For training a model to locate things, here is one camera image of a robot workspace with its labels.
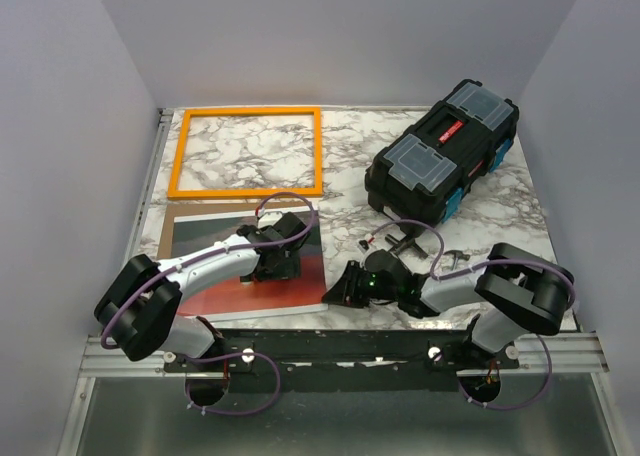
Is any aluminium extrusion rail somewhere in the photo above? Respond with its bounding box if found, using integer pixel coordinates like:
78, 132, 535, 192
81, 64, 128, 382
79, 332, 609, 378

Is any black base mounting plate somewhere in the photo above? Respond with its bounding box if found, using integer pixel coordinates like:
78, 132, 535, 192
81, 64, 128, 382
164, 329, 519, 393

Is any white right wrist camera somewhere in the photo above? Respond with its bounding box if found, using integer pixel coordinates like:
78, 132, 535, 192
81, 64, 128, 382
358, 237, 375, 252

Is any red sunset photo print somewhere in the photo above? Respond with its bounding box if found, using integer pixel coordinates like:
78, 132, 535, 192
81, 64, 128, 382
169, 213, 326, 320

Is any orange wooden picture frame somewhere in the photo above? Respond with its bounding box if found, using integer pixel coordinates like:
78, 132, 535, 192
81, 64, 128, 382
167, 106, 323, 201

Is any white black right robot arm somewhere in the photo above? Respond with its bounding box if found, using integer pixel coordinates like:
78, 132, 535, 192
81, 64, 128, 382
322, 243, 574, 368

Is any clear acrylic cover sheet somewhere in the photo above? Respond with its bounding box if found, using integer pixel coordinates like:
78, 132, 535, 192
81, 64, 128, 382
169, 210, 327, 322

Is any black plastic toolbox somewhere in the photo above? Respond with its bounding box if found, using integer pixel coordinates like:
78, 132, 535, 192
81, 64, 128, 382
364, 79, 520, 226

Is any brown fibreboard backing board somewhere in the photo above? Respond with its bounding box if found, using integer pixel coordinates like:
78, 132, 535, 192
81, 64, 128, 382
157, 201, 310, 259

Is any grey metal clamp tool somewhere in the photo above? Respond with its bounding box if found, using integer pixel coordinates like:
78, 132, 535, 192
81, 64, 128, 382
371, 219, 476, 280

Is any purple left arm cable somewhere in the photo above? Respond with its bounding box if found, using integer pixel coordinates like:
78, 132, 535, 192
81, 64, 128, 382
99, 191, 317, 417

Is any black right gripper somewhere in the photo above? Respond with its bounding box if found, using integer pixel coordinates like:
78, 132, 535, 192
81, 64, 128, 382
321, 260, 400, 309

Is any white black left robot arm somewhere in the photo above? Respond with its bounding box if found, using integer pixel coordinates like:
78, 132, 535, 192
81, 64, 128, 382
94, 212, 314, 371

